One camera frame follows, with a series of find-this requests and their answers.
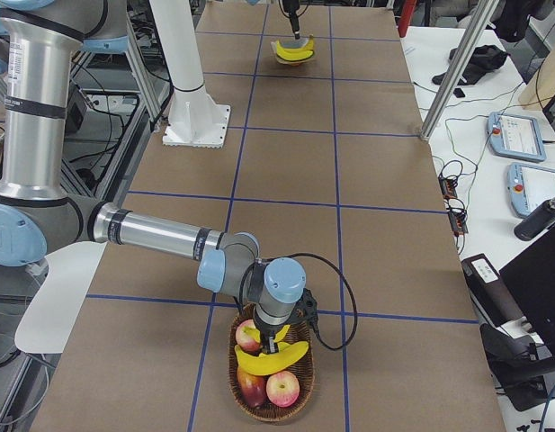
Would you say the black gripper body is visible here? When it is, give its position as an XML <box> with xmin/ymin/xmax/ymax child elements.
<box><xmin>279</xmin><ymin>0</ymin><xmax>300</xmax><ymax>14</ymax></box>
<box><xmin>253</xmin><ymin>317</ymin><xmax>290</xmax><ymax>339</ymax></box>

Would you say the yellow banana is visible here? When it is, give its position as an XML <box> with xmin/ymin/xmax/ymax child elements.
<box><xmin>234</xmin><ymin>341</ymin><xmax>309</xmax><ymax>376</ymax></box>
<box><xmin>276</xmin><ymin>37</ymin><xmax>314</xmax><ymax>52</ymax></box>
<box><xmin>274</xmin><ymin>325</ymin><xmax>291</xmax><ymax>342</ymax></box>
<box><xmin>275</xmin><ymin>50</ymin><xmax>315</xmax><ymax>64</ymax></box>

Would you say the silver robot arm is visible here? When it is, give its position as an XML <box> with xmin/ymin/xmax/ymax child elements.
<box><xmin>0</xmin><ymin>1</ymin><xmax>305</xmax><ymax>356</ymax></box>

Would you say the woven wicker basket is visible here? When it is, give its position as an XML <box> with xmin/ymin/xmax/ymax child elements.
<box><xmin>228</xmin><ymin>305</ymin><xmax>315</xmax><ymax>422</ymax></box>

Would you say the pink apple back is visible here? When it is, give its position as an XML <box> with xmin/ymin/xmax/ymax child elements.
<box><xmin>235</xmin><ymin>319</ymin><xmax>261</xmax><ymax>353</ymax></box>

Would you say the pink apple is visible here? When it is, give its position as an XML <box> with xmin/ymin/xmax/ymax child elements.
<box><xmin>235</xmin><ymin>319</ymin><xmax>261</xmax><ymax>353</ymax></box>
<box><xmin>266</xmin><ymin>370</ymin><xmax>300</xmax><ymax>408</ymax></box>

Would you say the pink apple front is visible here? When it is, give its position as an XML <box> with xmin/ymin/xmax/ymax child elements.
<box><xmin>266</xmin><ymin>370</ymin><xmax>300</xmax><ymax>408</ymax></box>

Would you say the red mango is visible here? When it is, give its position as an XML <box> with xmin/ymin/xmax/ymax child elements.
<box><xmin>237</xmin><ymin>366</ymin><xmax>267</xmax><ymax>408</ymax></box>

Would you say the black cloth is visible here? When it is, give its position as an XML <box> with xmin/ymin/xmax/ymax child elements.
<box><xmin>457</xmin><ymin>45</ymin><xmax>509</xmax><ymax>86</ymax></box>

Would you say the white chair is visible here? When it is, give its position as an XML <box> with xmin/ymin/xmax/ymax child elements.
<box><xmin>14</xmin><ymin>242</ymin><xmax>105</xmax><ymax>354</ymax></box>

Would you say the black box with label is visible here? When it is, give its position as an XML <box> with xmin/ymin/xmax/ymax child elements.
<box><xmin>461</xmin><ymin>254</ymin><xmax>524</xmax><ymax>327</ymax></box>

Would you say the orange circuit board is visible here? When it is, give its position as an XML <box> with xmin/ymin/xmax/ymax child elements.
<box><xmin>438</xmin><ymin>175</ymin><xmax>458</xmax><ymax>199</ymax></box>

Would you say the upper teach pendant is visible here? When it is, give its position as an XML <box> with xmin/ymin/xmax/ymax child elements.
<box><xmin>487</xmin><ymin>112</ymin><xmax>546</xmax><ymax>163</ymax></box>

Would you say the teach pendant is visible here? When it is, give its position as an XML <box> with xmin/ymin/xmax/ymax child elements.
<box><xmin>506</xmin><ymin>163</ymin><xmax>555</xmax><ymax>219</ymax></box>
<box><xmin>487</xmin><ymin>112</ymin><xmax>546</xmax><ymax>163</ymax></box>

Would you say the black monitor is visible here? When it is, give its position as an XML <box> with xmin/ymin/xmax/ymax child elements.
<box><xmin>500</xmin><ymin>226</ymin><xmax>555</xmax><ymax>355</ymax></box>

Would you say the lower teach pendant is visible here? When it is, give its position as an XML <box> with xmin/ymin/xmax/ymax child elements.
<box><xmin>506</xmin><ymin>163</ymin><xmax>555</xmax><ymax>219</ymax></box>

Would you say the black bottle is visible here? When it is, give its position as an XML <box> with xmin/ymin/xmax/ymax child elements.
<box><xmin>514</xmin><ymin>196</ymin><xmax>555</xmax><ymax>241</ymax></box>

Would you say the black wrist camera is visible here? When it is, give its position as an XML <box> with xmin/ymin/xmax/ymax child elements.
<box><xmin>300</xmin><ymin>288</ymin><xmax>319</xmax><ymax>336</ymax></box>

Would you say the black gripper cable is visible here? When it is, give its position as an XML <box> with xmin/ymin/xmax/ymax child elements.
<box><xmin>238</xmin><ymin>251</ymin><xmax>362</xmax><ymax>351</ymax></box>

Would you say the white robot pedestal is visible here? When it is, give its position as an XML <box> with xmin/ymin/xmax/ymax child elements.
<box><xmin>150</xmin><ymin>0</ymin><xmax>231</xmax><ymax>149</ymax></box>

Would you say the aluminium frame post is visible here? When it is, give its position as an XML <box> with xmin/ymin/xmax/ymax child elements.
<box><xmin>419</xmin><ymin>0</ymin><xmax>499</xmax><ymax>141</ymax></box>

